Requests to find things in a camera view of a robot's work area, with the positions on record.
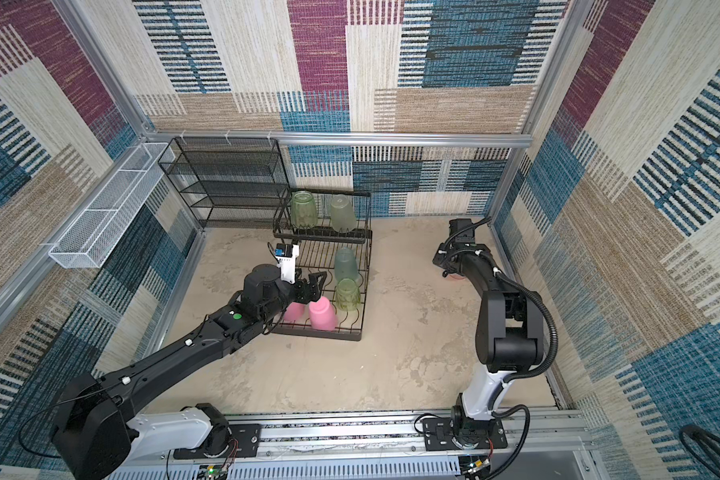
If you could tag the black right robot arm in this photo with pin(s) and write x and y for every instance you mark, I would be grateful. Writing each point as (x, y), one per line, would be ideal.
(509, 335)

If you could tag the opaque pink cup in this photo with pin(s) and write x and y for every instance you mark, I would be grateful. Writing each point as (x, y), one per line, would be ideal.
(322, 315)

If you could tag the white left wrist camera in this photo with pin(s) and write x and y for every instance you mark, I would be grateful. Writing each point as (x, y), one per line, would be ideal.
(286, 256)

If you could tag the black mesh shelf rack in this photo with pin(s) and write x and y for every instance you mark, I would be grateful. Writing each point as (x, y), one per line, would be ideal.
(227, 182)

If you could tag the white wire mesh basket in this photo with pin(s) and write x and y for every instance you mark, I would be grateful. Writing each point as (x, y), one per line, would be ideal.
(90, 239)

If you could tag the clear pink cup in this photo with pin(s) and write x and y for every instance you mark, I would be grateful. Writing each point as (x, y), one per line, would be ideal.
(455, 277)

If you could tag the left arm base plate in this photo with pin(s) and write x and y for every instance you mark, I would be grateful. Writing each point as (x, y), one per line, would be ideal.
(236, 440)

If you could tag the aluminium front rail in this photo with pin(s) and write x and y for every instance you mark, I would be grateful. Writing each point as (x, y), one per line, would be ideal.
(385, 445)

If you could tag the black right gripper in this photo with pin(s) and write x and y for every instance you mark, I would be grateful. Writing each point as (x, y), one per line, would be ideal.
(439, 257)

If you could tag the teal frosted cup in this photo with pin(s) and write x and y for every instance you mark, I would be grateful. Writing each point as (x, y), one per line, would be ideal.
(345, 265)

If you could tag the pale frosted green cup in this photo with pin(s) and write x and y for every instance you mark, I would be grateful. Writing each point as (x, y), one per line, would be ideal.
(342, 213)

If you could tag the black two-tier dish rack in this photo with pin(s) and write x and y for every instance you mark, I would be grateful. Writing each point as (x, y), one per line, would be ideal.
(320, 246)

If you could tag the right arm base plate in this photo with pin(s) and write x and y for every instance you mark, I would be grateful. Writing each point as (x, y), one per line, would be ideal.
(444, 433)

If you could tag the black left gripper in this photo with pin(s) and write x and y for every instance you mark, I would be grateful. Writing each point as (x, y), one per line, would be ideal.
(314, 292)

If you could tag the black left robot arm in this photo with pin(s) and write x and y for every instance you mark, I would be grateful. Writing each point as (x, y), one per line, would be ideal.
(101, 425)

